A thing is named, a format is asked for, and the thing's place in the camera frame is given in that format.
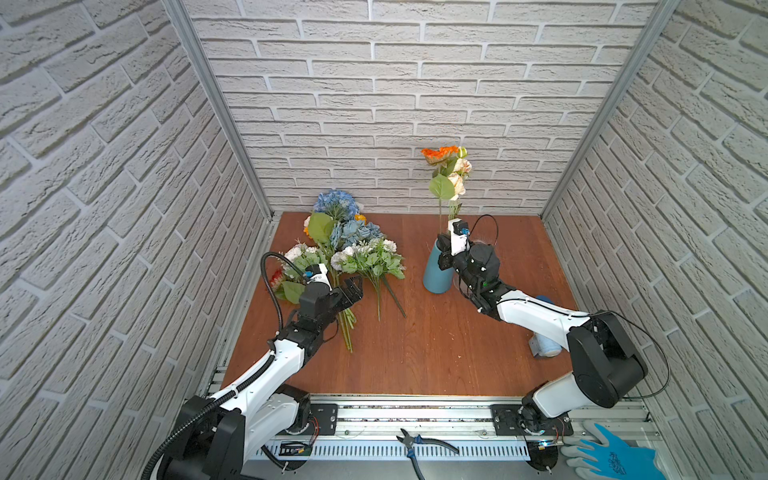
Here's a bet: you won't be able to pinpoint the orange gerbera flower stem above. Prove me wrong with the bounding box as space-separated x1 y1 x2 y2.
420 146 461 233

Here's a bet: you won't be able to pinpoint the black corrugated cable hose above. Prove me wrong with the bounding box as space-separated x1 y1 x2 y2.
140 251 307 480

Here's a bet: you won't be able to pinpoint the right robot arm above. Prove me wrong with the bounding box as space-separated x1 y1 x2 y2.
436 222 648 432

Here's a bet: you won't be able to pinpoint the aluminium rail frame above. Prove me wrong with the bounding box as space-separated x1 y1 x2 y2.
249 394 664 463

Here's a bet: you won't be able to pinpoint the blue spray bottle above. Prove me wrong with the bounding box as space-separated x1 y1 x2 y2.
528 332 563 359

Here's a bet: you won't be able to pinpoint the dusty blue flower stem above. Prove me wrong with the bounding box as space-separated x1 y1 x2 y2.
330 220 384 250

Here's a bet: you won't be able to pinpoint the peach rose flower stem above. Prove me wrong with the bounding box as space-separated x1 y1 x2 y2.
448 147 472 219

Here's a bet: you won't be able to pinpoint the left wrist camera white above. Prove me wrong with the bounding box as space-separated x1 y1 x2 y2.
305 263 331 289

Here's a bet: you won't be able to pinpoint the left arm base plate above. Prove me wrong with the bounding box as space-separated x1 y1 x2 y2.
280 403 339 437

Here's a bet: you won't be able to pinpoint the white pink flower bunch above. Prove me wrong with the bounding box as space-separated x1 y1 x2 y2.
268 242 358 354

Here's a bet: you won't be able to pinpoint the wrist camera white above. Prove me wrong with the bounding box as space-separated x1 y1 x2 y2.
448 218 470 256
305 263 331 289

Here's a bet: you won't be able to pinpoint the white lilac flower bouquet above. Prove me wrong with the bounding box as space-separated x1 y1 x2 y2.
331 238 405 320

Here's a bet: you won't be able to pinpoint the black handled pliers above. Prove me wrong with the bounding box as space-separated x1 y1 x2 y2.
395 428 461 480

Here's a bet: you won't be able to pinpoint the teal ceramic vase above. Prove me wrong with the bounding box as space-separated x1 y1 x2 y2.
423 242 454 295

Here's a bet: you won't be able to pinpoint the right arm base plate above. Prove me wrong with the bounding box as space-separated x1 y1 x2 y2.
490 404 574 437

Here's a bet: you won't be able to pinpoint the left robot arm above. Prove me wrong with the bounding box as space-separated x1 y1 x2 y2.
141 274 364 479

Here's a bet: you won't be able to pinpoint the blue hydrangea flower stem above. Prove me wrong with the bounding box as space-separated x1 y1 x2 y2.
313 189 360 222

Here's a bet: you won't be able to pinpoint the blue work glove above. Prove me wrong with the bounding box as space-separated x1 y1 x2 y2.
560 421 665 480

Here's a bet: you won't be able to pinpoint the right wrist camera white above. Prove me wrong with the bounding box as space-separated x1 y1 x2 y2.
448 218 470 256

